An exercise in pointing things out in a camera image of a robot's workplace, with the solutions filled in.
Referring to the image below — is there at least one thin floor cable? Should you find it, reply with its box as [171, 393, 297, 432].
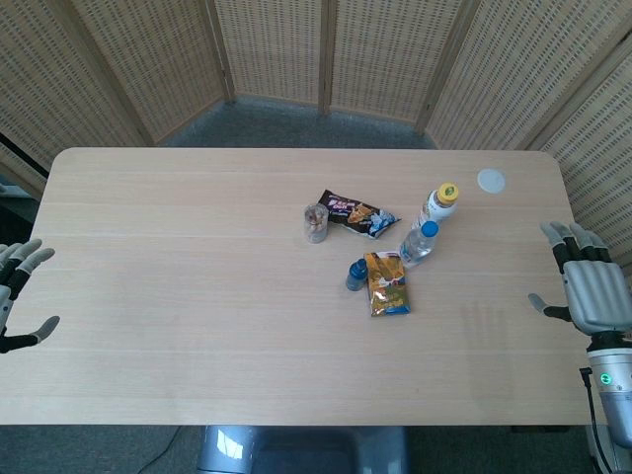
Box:
[131, 425, 185, 474]

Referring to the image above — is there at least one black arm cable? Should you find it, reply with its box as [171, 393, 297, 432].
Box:
[579, 366, 607, 474]

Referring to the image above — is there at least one blue-capped water bottle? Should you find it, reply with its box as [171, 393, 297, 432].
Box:
[397, 219, 440, 270]

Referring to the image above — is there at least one yellow and blue snack box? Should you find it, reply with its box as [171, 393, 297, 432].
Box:
[362, 251, 413, 318]

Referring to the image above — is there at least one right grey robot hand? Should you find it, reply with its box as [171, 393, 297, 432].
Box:
[526, 220, 632, 343]

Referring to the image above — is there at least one woven bamboo screen panel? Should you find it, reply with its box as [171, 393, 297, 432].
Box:
[66, 0, 237, 145]
[212, 0, 331, 115]
[0, 0, 155, 198]
[325, 0, 465, 133]
[423, 0, 632, 150]
[522, 46, 632, 282]

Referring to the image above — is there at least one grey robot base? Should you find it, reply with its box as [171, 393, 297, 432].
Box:
[196, 425, 411, 474]

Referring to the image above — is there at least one dark brown snack bag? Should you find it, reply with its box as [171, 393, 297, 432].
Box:
[315, 189, 402, 241]

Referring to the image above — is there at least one blue spray bottle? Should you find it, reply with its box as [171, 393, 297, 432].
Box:
[345, 258, 371, 293]

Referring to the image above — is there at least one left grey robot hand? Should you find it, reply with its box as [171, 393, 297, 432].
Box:
[0, 238, 61, 355]

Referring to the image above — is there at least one clear jar of biscuit sticks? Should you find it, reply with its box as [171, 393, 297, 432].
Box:
[302, 202, 331, 246]

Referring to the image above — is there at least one white yellow-capped drink bottle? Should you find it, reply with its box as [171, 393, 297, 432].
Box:
[410, 182, 460, 233]

